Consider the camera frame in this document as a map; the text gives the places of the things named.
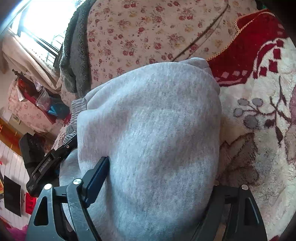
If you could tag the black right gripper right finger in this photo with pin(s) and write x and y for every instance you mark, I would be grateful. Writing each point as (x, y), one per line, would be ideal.
(244, 219)

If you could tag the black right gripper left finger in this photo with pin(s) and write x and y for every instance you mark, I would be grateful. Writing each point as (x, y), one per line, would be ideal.
(61, 212)

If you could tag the light grey sweatpants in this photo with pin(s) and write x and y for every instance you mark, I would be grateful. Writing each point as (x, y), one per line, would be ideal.
(159, 125)

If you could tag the blue box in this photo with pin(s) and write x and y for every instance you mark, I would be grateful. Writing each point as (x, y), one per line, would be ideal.
(58, 108)

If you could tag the grey fleece garment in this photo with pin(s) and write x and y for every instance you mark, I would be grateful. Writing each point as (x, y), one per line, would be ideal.
(74, 63)

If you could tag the beige curtain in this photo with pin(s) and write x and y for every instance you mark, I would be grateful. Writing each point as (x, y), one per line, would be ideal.
(14, 53)

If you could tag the bright window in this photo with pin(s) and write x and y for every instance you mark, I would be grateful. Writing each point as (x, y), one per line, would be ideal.
(42, 25)

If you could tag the red cream floral blanket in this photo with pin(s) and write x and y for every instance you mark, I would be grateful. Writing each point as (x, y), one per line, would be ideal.
(256, 74)

